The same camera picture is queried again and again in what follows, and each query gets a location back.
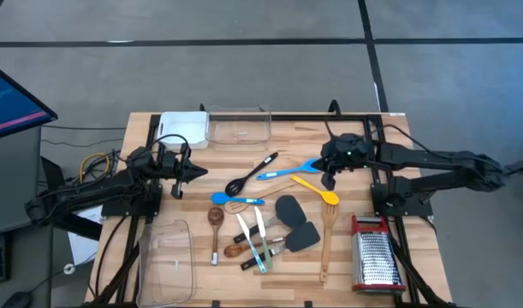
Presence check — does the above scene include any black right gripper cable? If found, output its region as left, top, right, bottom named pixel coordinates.
left=324, top=119, right=429, bottom=156

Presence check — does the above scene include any light wooden slotted spatula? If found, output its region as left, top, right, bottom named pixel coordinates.
left=223, top=178, right=297, bottom=215

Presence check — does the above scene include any reddish wooden spoon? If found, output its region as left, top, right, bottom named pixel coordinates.
left=223, top=235, right=286, bottom=259

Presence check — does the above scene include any yellow silicone spoon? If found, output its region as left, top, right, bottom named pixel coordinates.
left=289, top=174, right=341, bottom=206

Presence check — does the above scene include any red steel box grater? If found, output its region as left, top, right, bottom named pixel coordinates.
left=349, top=215, right=407, bottom=295

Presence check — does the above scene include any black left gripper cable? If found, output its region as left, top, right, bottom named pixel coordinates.
left=157, top=133, right=190, bottom=151

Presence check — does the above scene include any knife pale green handle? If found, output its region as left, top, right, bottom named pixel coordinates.
left=253, top=205, right=274, bottom=270

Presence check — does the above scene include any white plastic bin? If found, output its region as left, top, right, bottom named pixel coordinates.
left=157, top=110, right=211, bottom=151

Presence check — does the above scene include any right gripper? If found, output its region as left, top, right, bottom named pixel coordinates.
left=315, top=133, right=374, bottom=175

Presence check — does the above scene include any thin black floor cable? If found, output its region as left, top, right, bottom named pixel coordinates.
left=40, top=137, right=125, bottom=149

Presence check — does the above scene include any black slotted spoon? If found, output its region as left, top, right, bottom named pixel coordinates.
left=224, top=151, right=279, bottom=198

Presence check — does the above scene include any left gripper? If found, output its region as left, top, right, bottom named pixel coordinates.
left=158, top=147, right=209, bottom=185

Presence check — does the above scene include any black round-head turner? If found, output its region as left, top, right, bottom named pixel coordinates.
left=232, top=194, right=308, bottom=245

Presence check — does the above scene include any short blue silicone spoon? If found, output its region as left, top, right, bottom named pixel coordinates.
left=210, top=191, right=265, bottom=206

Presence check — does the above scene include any long blue silicone spatula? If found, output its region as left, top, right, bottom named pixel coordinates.
left=255, top=157, right=322, bottom=181

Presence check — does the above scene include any bamboo fork spatula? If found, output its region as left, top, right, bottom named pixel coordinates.
left=318, top=201, right=340, bottom=284

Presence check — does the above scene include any white paper sheet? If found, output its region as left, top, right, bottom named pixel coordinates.
left=67, top=204, right=104, bottom=266

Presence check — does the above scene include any yellow cable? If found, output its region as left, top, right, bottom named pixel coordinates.
left=79, top=151, right=111, bottom=184

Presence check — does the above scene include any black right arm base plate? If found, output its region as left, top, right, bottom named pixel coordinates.
left=370, top=182, right=434, bottom=218

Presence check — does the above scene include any black square turner red trim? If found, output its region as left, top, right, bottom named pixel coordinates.
left=239, top=221, right=322, bottom=272

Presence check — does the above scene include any dark wooden spoon silver tip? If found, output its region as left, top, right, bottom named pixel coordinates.
left=206, top=206, right=225, bottom=266

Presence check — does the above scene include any black computer mouse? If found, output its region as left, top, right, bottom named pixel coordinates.
left=1, top=290, right=34, bottom=308

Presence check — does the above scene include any black aluminium table frame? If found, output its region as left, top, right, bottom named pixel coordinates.
left=85, top=111, right=459, bottom=308

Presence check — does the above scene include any clear plastic bin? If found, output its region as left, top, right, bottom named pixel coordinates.
left=205, top=104, right=273, bottom=151
left=135, top=218, right=198, bottom=308

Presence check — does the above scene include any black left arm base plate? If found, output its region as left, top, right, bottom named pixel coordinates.
left=100, top=182, right=163, bottom=218

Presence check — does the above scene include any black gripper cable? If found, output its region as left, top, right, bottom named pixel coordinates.
left=157, top=133, right=190, bottom=151
left=324, top=119, right=429, bottom=156

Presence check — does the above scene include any computer monitor blue screen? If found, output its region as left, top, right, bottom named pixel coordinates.
left=0, top=58, right=59, bottom=143

